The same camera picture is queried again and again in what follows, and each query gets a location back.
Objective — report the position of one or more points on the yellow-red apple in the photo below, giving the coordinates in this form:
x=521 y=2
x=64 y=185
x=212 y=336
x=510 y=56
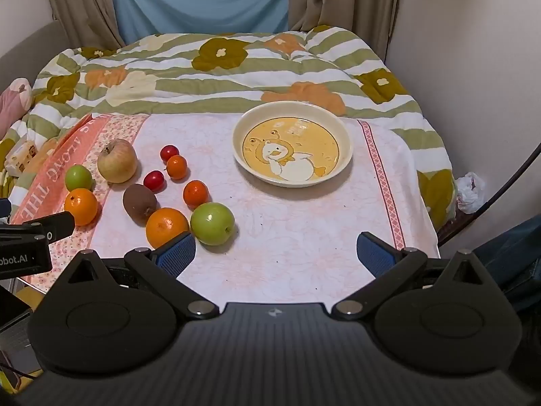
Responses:
x=117 y=161

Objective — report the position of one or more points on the pink plush pillow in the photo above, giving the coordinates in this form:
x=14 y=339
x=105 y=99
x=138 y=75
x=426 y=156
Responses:
x=15 y=103

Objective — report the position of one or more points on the pink printed towel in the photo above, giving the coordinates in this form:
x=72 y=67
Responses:
x=296 y=228

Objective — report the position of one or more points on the beige curtain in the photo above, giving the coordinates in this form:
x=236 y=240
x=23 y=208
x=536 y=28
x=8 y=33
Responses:
x=342 y=4
x=80 y=4

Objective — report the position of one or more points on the dark blue cloth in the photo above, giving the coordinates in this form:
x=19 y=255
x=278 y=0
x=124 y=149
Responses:
x=513 y=249

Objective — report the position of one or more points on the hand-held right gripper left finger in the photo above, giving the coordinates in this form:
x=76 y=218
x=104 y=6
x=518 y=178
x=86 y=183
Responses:
x=176 y=254

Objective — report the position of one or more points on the blue hanging cloth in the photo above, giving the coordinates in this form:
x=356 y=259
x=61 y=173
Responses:
x=198 y=0

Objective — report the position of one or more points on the small tangerine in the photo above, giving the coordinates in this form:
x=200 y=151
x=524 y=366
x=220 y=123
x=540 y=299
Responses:
x=196 y=193
x=176 y=167

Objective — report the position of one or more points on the large orange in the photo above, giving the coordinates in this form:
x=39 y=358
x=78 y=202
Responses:
x=81 y=207
x=165 y=226

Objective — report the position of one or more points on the cream plate with duck print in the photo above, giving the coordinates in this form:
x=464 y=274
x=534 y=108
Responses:
x=293 y=143

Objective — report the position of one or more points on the grey bed headboard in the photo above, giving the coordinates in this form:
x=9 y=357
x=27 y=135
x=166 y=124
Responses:
x=29 y=48

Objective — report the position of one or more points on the brown kiwi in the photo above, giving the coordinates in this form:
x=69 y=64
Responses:
x=139 y=204

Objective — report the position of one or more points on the large green apple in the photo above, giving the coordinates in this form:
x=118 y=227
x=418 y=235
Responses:
x=212 y=224

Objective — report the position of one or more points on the white plastic bag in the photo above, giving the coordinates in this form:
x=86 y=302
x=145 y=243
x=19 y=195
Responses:
x=470 y=192

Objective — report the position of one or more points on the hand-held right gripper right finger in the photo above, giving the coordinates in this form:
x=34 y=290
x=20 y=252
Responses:
x=374 y=254

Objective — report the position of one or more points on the small green apple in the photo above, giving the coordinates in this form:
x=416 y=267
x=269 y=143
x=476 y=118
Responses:
x=78 y=178

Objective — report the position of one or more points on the yellow-white tissue packet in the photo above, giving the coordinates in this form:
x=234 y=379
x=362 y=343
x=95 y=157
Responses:
x=21 y=157

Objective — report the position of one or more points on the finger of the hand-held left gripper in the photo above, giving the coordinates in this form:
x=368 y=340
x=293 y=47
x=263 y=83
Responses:
x=55 y=224

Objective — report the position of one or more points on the striped floral quilt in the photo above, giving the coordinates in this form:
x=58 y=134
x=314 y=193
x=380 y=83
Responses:
x=253 y=80

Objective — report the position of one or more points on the red cherry tomato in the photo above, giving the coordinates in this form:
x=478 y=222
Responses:
x=153 y=180
x=169 y=152

